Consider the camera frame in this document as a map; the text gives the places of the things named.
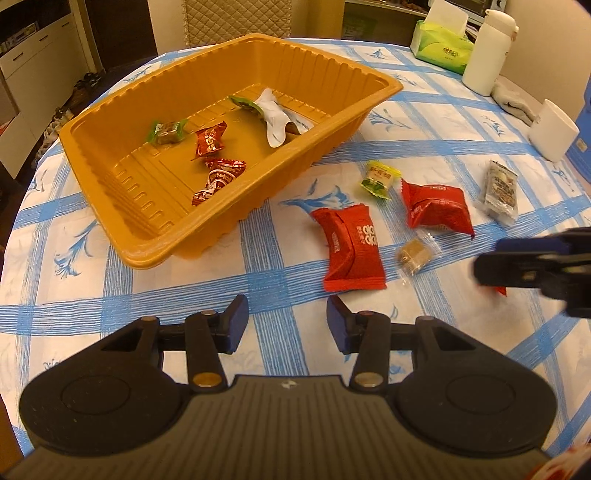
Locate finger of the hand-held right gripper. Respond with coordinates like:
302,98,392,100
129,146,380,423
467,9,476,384
473,251,561,291
496,231,573,254

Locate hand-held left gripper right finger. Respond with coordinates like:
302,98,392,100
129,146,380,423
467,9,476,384
326,294,476,393

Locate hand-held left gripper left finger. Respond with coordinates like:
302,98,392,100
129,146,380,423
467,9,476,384
99,294,250,393

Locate clear nut snack packet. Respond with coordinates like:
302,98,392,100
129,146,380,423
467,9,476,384
478,160,519,225

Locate red snack packet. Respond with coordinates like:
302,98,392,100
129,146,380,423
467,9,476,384
400,178,475,239
309,205,387,292

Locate clear brown candy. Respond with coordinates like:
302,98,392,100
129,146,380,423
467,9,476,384
396,232,437,278

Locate red white twisted candy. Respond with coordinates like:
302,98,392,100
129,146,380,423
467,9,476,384
191,157,247,207

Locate yellow green candy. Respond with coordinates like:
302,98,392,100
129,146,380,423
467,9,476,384
360,161,402,202

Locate orange plastic tray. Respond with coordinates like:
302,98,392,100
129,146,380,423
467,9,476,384
60,33,404,271

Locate green brown candy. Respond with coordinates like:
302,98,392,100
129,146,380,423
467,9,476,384
147,119,188,147

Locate white pouch with green end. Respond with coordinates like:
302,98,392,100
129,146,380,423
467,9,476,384
229,89,315,148

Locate blue checked tablecloth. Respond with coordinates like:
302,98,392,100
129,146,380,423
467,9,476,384
0,37,591,462

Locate blue thermos jug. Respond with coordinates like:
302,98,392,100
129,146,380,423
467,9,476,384
567,78,591,183

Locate white cup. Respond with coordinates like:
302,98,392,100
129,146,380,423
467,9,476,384
527,99,580,162

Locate grey cloth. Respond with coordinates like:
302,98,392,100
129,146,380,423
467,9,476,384
490,76,541,126

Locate white insulated bottle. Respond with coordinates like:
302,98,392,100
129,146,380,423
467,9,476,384
462,9,519,97

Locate red patterned clothing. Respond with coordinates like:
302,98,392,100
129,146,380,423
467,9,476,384
526,443,591,480

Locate green tissue pack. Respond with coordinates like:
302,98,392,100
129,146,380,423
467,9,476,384
410,0,475,76

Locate row of shoes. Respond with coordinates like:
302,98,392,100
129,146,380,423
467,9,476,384
32,71,105,162

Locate wooden shelf unit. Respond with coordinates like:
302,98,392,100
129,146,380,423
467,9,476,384
342,0,490,42

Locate quilted beige chair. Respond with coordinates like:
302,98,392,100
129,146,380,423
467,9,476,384
181,0,293,47

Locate dark door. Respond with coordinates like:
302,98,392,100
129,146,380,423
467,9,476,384
85,0,160,70

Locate white cabinet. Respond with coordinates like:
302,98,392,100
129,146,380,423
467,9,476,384
0,0,100,178

